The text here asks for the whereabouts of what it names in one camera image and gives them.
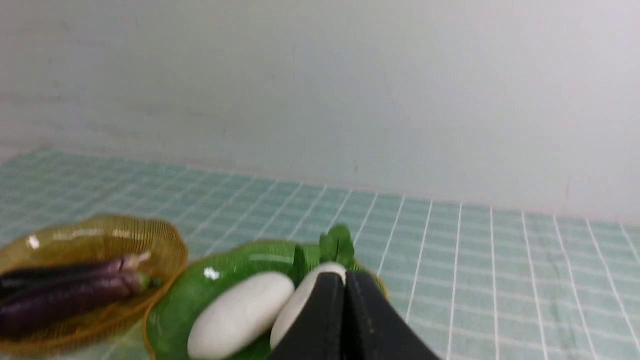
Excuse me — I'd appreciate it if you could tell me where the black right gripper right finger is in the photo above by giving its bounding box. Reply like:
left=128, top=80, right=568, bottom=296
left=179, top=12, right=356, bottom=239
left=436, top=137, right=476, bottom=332
left=342, top=272, right=439, bottom=360

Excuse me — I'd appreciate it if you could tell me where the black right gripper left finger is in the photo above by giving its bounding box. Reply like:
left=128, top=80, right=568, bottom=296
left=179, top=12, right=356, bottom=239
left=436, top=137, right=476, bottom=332
left=268, top=272, right=345, bottom=360

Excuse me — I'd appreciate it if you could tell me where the white radish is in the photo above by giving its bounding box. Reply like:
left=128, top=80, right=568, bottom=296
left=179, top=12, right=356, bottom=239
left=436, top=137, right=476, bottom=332
left=187, top=271, right=297, bottom=360
left=269, top=223, right=356, bottom=351

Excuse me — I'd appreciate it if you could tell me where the white radish front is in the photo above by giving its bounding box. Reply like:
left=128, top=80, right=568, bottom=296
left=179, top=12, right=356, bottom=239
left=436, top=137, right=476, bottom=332
left=187, top=271, right=297, bottom=360

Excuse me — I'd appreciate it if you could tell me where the dark purple eggplant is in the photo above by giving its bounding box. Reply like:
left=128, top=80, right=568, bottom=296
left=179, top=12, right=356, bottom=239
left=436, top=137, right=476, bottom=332
left=0, top=271, right=164, bottom=338
left=0, top=251, right=151, bottom=298

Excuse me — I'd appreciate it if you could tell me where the dark purple eggplant front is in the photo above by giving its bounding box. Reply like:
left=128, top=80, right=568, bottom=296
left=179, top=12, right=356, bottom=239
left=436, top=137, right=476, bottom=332
left=0, top=271, right=164, bottom=338

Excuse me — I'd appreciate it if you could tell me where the green checkered tablecloth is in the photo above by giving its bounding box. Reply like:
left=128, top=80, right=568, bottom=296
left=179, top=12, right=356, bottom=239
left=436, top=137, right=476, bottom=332
left=1, top=149, right=640, bottom=360

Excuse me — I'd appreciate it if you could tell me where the green plastic plate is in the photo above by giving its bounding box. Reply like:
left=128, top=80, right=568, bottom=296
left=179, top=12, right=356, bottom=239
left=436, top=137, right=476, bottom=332
left=142, top=239, right=388, bottom=360

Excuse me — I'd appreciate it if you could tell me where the amber plastic plate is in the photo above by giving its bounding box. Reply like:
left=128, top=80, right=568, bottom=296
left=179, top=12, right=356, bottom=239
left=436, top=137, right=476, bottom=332
left=0, top=215, right=189, bottom=359

